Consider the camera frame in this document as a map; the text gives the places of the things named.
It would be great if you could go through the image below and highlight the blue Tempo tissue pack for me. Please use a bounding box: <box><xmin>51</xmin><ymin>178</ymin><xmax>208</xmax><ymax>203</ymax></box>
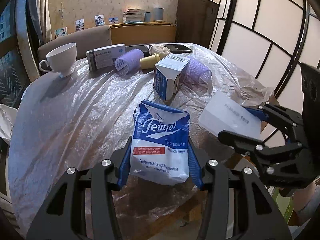
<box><xmin>130</xmin><ymin>100</ymin><xmax>190</xmax><ymax>186</ymax></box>

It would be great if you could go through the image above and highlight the blue white milk carton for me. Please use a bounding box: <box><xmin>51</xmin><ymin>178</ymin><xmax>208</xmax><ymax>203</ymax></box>
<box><xmin>153</xmin><ymin>54</ymin><xmax>190</xmax><ymax>101</ymax></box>

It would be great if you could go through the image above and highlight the paper ball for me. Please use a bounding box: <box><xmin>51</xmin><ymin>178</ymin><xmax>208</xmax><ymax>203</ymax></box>
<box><xmin>149</xmin><ymin>44</ymin><xmax>170</xmax><ymax>56</ymax></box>

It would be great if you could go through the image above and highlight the clear plastic table cover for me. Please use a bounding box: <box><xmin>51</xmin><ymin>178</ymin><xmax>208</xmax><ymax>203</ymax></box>
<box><xmin>8</xmin><ymin>43</ymin><xmax>273</xmax><ymax>236</ymax></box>

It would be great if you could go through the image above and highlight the dark wooden cabinet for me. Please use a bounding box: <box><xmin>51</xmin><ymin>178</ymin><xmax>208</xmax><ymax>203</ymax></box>
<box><xmin>176</xmin><ymin>0</ymin><xmax>219</xmax><ymax>48</ymax></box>

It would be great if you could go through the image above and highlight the black tablet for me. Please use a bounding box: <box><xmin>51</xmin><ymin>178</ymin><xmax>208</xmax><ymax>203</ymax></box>
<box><xmin>125</xmin><ymin>44</ymin><xmax>150</xmax><ymax>57</ymax></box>

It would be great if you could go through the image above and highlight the grey cylinder speaker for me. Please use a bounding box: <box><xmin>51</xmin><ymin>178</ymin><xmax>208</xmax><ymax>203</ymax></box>
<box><xmin>153</xmin><ymin>7</ymin><xmax>164</xmax><ymax>22</ymax></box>

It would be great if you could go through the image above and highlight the light blue cup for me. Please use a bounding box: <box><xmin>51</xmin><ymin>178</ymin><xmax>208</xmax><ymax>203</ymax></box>
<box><xmin>144</xmin><ymin>11</ymin><xmax>151</xmax><ymax>22</ymax></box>

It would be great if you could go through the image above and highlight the white teacup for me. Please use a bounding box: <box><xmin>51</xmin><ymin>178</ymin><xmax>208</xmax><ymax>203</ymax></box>
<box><xmin>39</xmin><ymin>42</ymin><xmax>77</xmax><ymax>78</ymax></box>

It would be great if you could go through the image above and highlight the stack of books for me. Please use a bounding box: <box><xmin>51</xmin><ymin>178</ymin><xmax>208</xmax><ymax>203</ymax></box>
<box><xmin>123</xmin><ymin>8</ymin><xmax>145</xmax><ymax>24</ymax></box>

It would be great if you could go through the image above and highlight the grey white medicine box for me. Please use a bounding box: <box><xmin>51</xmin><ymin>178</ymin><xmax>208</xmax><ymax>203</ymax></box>
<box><xmin>86</xmin><ymin>43</ymin><xmax>126</xmax><ymax>72</ymax></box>

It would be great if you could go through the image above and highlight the grey sofa cushion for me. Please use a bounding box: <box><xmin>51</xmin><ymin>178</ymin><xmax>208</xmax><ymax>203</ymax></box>
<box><xmin>37</xmin><ymin>25</ymin><xmax>112</xmax><ymax>61</ymax></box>

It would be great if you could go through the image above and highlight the beige curtain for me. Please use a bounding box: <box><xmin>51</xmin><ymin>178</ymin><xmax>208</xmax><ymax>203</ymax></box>
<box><xmin>36</xmin><ymin>0</ymin><xmax>52</xmax><ymax>44</ymax></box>

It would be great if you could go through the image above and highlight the black camera box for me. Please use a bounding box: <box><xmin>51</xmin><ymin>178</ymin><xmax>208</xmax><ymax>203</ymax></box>
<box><xmin>300</xmin><ymin>63</ymin><xmax>319</xmax><ymax>121</ymax></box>

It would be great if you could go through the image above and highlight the photo on wall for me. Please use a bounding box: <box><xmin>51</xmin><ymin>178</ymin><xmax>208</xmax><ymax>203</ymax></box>
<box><xmin>94</xmin><ymin>15</ymin><xmax>105</xmax><ymax>26</ymax></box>
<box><xmin>108</xmin><ymin>17</ymin><xmax>119</xmax><ymax>24</ymax></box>
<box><xmin>54</xmin><ymin>27</ymin><xmax>68</xmax><ymax>38</ymax></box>
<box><xmin>75</xmin><ymin>18</ymin><xmax>85</xmax><ymax>31</ymax></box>

